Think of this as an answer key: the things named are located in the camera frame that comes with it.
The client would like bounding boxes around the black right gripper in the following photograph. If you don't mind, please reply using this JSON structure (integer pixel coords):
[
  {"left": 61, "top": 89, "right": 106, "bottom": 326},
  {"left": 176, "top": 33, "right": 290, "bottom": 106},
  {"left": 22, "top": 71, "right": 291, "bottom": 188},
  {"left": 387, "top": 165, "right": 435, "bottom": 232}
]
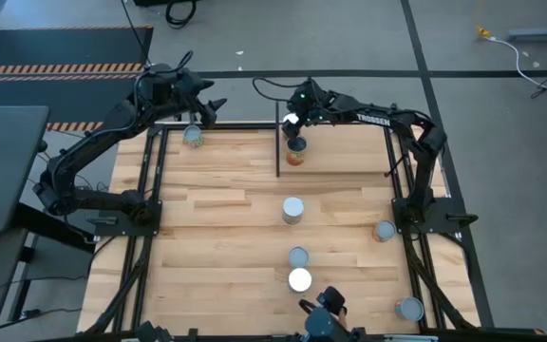
[{"left": 281, "top": 78, "right": 337, "bottom": 142}]

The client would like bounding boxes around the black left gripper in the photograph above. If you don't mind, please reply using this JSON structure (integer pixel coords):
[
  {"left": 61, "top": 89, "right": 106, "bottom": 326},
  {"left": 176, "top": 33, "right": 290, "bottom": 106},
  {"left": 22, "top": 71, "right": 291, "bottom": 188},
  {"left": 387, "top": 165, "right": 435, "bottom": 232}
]
[{"left": 171, "top": 68, "right": 229, "bottom": 130}]

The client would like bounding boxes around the peaches label tall tin can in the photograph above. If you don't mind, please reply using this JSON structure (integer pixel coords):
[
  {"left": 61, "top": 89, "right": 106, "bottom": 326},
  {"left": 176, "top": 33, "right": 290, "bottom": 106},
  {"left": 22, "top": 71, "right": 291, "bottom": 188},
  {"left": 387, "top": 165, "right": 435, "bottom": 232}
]
[{"left": 285, "top": 136, "right": 309, "bottom": 167}]

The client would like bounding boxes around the yellow label tall tin can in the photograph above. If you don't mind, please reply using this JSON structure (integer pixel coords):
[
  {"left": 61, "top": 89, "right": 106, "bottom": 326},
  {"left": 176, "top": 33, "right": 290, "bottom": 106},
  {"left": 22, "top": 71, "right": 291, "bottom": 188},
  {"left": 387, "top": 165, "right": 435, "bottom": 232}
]
[{"left": 281, "top": 197, "right": 306, "bottom": 226}]

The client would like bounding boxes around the carrot print short tin can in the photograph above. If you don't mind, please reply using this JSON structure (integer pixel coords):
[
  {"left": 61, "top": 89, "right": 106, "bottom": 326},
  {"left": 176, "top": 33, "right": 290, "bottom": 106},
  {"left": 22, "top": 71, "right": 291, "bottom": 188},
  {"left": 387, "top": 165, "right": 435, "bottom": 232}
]
[{"left": 288, "top": 246, "right": 311, "bottom": 269}]

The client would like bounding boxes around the orange print short tin can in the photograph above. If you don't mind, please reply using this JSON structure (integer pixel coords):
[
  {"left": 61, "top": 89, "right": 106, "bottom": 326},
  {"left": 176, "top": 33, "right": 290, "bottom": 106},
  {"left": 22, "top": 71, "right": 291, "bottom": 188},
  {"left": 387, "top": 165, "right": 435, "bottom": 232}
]
[{"left": 372, "top": 219, "right": 398, "bottom": 243}]

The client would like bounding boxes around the tall silver tin can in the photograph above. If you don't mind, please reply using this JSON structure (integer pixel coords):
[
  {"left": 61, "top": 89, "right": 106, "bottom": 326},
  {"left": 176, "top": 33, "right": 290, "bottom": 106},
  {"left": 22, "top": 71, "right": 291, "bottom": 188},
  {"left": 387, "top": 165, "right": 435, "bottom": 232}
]
[{"left": 288, "top": 267, "right": 313, "bottom": 294}]

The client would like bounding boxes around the green label tin can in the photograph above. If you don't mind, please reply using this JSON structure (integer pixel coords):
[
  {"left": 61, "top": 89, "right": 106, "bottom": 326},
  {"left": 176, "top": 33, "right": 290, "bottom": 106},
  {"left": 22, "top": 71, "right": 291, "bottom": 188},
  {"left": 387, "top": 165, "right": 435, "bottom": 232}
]
[{"left": 181, "top": 123, "right": 205, "bottom": 149}]

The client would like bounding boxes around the black hazard striped floor mat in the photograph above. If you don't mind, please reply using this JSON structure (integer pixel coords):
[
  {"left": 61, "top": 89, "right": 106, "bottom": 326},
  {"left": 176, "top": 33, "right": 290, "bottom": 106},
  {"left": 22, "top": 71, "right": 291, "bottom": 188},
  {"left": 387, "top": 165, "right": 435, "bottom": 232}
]
[{"left": 0, "top": 26, "right": 155, "bottom": 133}]

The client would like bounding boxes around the pink blue label tin can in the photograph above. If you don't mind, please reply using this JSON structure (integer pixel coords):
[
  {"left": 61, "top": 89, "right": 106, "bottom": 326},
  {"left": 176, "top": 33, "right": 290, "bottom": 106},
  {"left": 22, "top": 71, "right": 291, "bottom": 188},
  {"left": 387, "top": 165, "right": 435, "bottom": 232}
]
[{"left": 394, "top": 296, "right": 425, "bottom": 323}]

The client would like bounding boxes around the grey desk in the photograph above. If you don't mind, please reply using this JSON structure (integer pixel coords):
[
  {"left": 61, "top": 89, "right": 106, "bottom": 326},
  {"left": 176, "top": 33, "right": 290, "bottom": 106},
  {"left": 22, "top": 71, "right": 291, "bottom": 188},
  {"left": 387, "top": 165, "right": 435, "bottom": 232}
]
[{"left": 0, "top": 104, "right": 50, "bottom": 234}]

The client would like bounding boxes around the grey blue table leg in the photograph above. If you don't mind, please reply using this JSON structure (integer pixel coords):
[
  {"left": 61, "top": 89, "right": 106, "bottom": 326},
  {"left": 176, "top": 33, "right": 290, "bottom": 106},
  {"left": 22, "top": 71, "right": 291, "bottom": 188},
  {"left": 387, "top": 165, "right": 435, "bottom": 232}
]
[{"left": 508, "top": 2, "right": 547, "bottom": 43}]

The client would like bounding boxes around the black aluminium rig frame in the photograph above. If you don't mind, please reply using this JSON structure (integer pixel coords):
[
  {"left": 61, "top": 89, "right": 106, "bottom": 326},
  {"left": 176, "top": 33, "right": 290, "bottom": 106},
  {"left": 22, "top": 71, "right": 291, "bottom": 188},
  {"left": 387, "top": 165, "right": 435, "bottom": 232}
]
[{"left": 81, "top": 121, "right": 496, "bottom": 342}]

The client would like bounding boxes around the long black floor cable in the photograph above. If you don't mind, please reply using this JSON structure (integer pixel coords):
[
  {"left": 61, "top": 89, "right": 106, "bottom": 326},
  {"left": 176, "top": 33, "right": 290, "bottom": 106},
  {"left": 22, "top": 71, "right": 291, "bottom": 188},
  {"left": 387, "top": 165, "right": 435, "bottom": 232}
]
[{"left": 120, "top": 0, "right": 154, "bottom": 66}]

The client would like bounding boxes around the black coiled cable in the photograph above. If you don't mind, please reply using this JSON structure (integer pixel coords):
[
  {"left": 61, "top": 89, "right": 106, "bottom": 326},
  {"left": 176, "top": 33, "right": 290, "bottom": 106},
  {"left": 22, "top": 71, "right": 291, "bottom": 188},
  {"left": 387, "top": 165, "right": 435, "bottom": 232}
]
[{"left": 164, "top": 0, "right": 199, "bottom": 30}]

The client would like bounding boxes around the white floor cable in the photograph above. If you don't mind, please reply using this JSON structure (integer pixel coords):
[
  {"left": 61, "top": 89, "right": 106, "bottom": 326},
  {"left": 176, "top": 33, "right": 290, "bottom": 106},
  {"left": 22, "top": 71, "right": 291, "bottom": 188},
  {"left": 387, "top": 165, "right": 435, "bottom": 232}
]
[{"left": 485, "top": 36, "right": 547, "bottom": 95}]

